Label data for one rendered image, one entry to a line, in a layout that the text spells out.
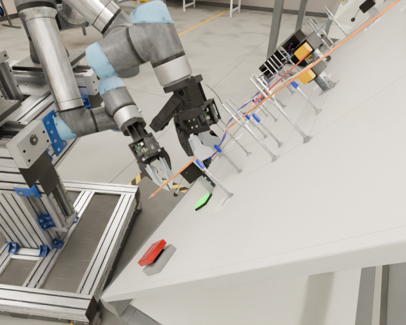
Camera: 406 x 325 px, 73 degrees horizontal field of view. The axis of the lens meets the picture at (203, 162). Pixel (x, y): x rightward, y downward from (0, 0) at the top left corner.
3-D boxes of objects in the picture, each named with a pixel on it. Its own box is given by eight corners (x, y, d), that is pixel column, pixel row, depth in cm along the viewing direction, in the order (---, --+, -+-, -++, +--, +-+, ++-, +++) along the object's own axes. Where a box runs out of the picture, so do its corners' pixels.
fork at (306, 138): (310, 140, 45) (252, 74, 43) (301, 145, 46) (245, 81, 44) (313, 134, 46) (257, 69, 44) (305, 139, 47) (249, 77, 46)
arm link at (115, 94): (120, 87, 87) (120, 70, 79) (137, 115, 85) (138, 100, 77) (96, 95, 84) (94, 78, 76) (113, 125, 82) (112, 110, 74)
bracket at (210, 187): (213, 186, 73) (200, 172, 73) (219, 182, 72) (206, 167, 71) (207, 196, 70) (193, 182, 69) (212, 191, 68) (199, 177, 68)
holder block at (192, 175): (196, 175, 73) (186, 165, 73) (209, 165, 70) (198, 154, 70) (189, 184, 70) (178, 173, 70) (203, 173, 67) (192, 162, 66)
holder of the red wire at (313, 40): (342, 46, 93) (321, 22, 92) (327, 65, 87) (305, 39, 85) (330, 55, 97) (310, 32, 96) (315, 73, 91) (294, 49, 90)
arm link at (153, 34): (133, 17, 59) (168, 0, 57) (154, 68, 63) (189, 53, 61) (118, 14, 52) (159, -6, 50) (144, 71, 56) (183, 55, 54)
